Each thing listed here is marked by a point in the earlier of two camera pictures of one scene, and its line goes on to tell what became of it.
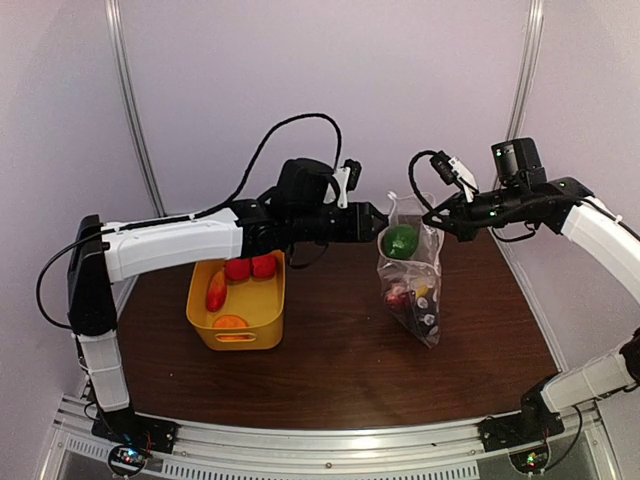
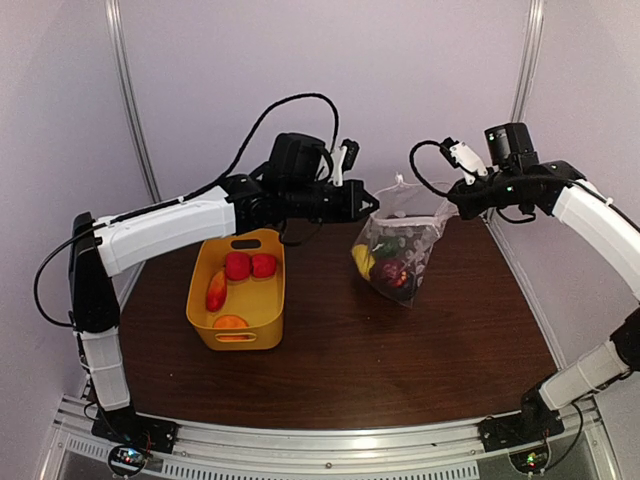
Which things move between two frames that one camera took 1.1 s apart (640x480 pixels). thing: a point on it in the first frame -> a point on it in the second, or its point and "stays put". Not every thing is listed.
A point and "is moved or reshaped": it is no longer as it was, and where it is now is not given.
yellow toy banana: x=422 y=290 -> x=365 y=261
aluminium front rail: x=332 y=449 stays put
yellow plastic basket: x=260 y=301 stays put
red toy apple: x=264 y=267 stays put
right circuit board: x=531 y=460 stays put
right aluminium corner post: x=522 y=98 stays put
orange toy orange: x=230 y=321 stays put
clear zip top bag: x=409 y=267 is moved or reshaped
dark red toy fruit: x=395 y=299 -> x=393 y=272
